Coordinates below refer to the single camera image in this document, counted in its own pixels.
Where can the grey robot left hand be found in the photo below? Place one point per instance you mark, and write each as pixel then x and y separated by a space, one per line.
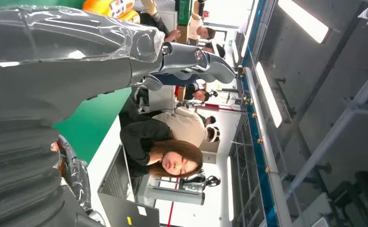
pixel 61 78

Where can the grey laptop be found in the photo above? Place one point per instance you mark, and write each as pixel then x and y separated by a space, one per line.
pixel 118 206

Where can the green table mat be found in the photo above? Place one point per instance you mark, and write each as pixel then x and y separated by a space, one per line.
pixel 93 125

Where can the ribbed grey left arm sleeve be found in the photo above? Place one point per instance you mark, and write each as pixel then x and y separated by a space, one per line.
pixel 14 175

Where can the grey machine housing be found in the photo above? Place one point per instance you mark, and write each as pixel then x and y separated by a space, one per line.
pixel 174 195

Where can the person with white headset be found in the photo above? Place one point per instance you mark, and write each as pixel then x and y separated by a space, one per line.
pixel 183 125

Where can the green crate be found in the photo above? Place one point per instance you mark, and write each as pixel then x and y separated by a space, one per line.
pixel 184 11

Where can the long ceiling light panel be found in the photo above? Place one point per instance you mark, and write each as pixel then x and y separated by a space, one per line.
pixel 302 18
pixel 230 188
pixel 268 94

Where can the grey metal ceiling beam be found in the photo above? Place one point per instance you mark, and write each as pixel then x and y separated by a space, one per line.
pixel 334 131

